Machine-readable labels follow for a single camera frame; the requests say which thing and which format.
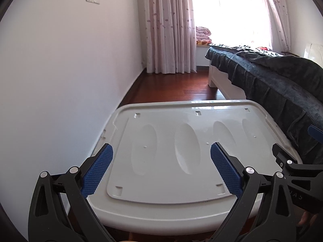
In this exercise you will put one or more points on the white plastic storage box lid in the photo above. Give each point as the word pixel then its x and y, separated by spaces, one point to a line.
pixel 164 176

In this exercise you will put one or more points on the cream headboard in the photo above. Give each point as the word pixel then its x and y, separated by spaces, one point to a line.
pixel 314 54

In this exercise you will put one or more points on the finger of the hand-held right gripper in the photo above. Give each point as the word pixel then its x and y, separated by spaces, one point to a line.
pixel 284 155
pixel 315 132

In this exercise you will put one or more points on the black and white printed bedsheet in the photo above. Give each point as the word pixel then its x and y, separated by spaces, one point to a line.
pixel 247 48

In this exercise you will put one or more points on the white bed frame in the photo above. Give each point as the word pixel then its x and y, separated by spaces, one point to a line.
pixel 222 83

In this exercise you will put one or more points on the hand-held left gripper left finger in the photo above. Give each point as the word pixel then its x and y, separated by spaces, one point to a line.
pixel 97 171

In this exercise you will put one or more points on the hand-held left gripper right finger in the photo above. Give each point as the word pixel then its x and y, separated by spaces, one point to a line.
pixel 224 169

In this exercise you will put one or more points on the stack of folded quilts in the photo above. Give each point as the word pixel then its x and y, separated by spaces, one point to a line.
pixel 203 35

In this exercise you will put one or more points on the bed with dark blanket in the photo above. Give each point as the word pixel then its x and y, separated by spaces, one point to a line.
pixel 277 80

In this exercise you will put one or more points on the person's right hand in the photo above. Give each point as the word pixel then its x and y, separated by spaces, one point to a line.
pixel 309 219

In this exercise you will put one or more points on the pink patterned curtain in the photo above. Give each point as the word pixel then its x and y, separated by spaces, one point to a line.
pixel 277 12
pixel 169 25

